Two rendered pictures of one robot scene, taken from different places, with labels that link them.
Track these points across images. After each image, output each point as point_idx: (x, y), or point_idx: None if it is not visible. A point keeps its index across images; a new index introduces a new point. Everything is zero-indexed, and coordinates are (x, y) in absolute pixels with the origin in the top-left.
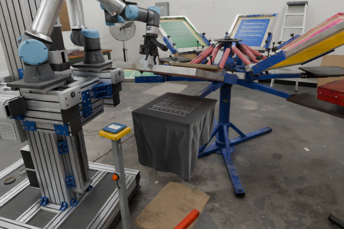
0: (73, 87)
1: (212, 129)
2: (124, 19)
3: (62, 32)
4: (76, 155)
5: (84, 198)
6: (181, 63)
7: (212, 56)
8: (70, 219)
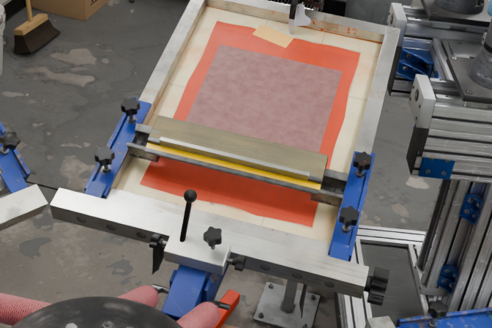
0: (401, 15)
1: (156, 260)
2: None
3: None
4: (435, 198)
5: (421, 305)
6: (282, 144)
7: (189, 313)
8: (405, 269)
